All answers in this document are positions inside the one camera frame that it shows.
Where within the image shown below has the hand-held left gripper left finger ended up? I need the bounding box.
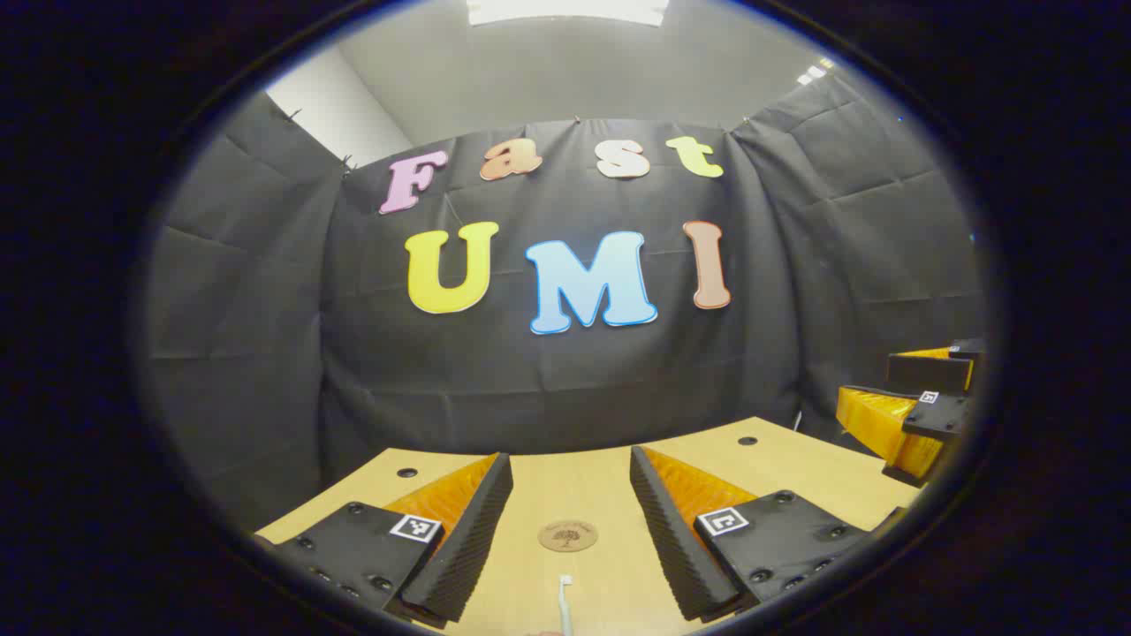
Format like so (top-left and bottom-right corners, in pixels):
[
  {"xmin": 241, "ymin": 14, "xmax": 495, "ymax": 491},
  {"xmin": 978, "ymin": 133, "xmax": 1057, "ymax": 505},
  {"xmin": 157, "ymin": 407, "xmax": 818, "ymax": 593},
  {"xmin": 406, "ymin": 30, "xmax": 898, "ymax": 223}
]
[{"xmin": 256, "ymin": 452, "xmax": 514, "ymax": 630}]

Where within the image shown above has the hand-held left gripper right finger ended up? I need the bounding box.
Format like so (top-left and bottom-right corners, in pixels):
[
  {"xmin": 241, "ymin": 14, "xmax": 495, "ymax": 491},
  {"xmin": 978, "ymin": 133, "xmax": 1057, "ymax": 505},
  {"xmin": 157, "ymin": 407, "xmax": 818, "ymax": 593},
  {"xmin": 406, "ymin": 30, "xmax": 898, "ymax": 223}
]
[{"xmin": 629, "ymin": 445, "xmax": 911, "ymax": 624}]

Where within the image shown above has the round cork coaster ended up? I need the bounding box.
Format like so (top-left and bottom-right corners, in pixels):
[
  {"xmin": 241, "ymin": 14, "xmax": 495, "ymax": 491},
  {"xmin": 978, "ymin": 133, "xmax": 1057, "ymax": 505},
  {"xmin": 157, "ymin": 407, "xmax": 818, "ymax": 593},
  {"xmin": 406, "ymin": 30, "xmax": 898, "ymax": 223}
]
[{"xmin": 538, "ymin": 519, "xmax": 599, "ymax": 554}]

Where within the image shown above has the black backdrop cloth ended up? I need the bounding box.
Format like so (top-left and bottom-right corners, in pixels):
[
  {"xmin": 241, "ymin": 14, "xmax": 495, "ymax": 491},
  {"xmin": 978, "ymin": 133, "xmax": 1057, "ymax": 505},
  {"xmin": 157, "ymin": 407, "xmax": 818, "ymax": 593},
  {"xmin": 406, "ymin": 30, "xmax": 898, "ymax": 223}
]
[{"xmin": 146, "ymin": 75, "xmax": 986, "ymax": 531}]

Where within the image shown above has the ceiling light panel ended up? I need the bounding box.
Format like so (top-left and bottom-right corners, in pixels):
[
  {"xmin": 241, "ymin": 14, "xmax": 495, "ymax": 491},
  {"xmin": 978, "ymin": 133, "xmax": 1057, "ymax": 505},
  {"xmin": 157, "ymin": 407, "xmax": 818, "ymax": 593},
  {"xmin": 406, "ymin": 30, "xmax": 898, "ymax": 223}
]
[{"xmin": 466, "ymin": 0, "xmax": 670, "ymax": 27}]

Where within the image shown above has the wooden desktop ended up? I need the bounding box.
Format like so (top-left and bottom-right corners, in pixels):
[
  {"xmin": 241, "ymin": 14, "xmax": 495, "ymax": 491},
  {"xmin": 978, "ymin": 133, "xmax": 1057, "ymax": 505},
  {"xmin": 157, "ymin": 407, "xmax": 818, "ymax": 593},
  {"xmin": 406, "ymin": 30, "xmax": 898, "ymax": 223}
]
[{"xmin": 256, "ymin": 417, "xmax": 920, "ymax": 636}]

